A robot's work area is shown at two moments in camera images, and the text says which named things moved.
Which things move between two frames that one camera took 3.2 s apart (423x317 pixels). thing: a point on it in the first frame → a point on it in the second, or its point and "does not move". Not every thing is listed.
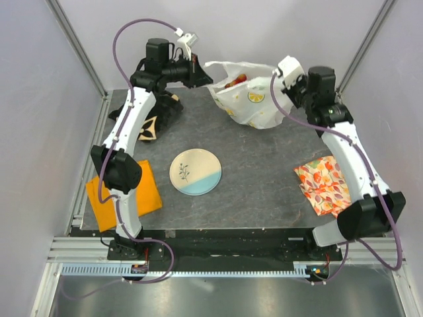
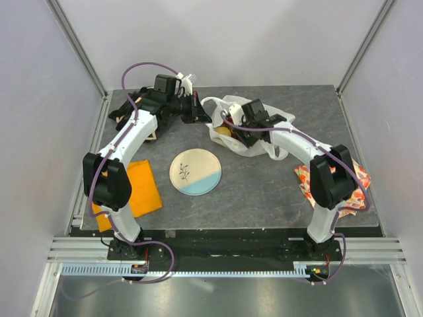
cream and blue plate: (195, 172) does not move
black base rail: (222, 244) does not move
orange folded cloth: (105, 214) does not move
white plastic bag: (242, 91) → (221, 117)
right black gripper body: (297, 93) → (249, 137)
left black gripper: (197, 77) → (200, 115)
